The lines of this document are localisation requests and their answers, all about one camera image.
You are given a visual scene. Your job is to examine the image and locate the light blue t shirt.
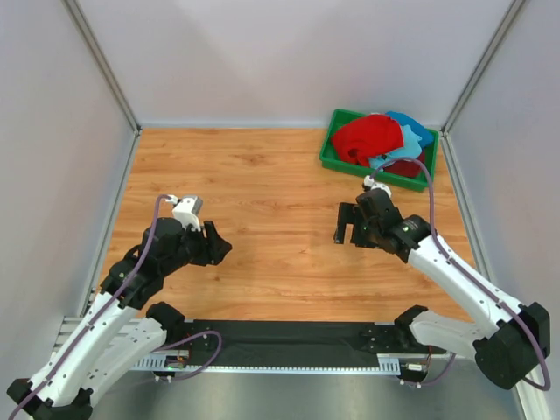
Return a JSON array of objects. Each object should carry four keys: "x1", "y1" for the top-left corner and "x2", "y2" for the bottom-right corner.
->
[{"x1": 368, "y1": 125, "x2": 423, "y2": 169}]

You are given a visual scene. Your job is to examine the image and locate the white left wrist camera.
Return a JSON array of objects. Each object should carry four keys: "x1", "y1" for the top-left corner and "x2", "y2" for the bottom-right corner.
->
[{"x1": 167, "y1": 195, "x2": 203, "y2": 232}]

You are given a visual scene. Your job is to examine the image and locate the green plastic bin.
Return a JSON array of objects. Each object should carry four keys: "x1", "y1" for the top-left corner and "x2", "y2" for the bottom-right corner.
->
[{"x1": 319, "y1": 108, "x2": 438, "y2": 192}]

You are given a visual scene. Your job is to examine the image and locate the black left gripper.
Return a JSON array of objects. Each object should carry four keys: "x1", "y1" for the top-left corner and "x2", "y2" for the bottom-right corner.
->
[{"x1": 162, "y1": 219, "x2": 234, "y2": 276}]

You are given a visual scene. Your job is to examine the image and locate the dark red t shirt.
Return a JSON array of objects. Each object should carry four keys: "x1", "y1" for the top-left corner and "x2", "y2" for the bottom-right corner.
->
[{"x1": 383, "y1": 160, "x2": 422, "y2": 179}]

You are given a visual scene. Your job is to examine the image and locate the grey slotted cable duct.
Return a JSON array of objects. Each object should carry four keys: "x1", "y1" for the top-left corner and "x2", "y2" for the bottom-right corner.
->
[{"x1": 130, "y1": 353, "x2": 401, "y2": 376}]

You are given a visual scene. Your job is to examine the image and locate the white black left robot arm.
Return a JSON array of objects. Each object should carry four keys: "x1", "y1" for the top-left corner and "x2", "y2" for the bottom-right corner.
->
[{"x1": 7, "y1": 218, "x2": 233, "y2": 419}]

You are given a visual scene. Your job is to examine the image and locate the right aluminium corner post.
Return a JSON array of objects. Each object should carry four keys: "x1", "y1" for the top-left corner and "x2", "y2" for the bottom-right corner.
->
[{"x1": 441, "y1": 0, "x2": 529, "y2": 135}]

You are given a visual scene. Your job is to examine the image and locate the aluminium corner post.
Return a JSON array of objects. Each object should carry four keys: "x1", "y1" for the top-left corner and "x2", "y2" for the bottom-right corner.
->
[
  {"x1": 60, "y1": 0, "x2": 142, "y2": 135},
  {"x1": 441, "y1": 0, "x2": 529, "y2": 135}
]

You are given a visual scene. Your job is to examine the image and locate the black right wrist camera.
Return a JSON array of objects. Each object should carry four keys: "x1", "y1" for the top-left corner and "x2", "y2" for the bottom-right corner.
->
[{"x1": 356, "y1": 188, "x2": 403, "y2": 228}]

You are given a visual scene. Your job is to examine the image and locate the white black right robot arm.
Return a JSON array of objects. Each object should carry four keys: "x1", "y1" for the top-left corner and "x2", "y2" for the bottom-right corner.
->
[{"x1": 333, "y1": 202, "x2": 551, "y2": 391}]

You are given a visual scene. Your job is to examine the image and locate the left aluminium corner post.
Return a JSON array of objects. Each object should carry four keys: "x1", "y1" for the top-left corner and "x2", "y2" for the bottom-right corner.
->
[{"x1": 60, "y1": 0, "x2": 142, "y2": 135}]

